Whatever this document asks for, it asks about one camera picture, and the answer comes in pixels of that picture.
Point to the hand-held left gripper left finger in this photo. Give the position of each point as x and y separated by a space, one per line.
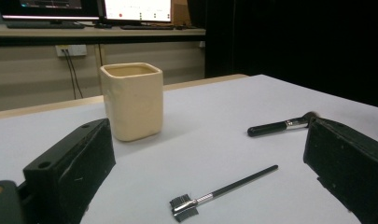
71 168

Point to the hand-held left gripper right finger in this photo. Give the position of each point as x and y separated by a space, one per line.
348 165

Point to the black makeup brush silver ferrule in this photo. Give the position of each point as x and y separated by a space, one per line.
270 127

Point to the cream square ceramic cup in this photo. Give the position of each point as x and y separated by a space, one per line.
133 105

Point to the thin black brow comb brush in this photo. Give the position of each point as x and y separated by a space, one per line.
239 183

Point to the beige office desk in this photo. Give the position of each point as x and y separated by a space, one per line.
99 33

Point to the black curtain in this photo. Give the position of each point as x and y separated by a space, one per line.
286 40

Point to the white table cover sheet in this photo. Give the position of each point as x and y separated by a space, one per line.
208 140

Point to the black keyboard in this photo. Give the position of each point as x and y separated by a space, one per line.
43 25
146 27

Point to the dark computer monitor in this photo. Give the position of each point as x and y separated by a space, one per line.
49 7

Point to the bright white computer monitor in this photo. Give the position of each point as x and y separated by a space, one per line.
137 9

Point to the brown cardboard box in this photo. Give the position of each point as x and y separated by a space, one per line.
180 11

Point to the white wall socket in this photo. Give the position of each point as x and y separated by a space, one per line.
76 49

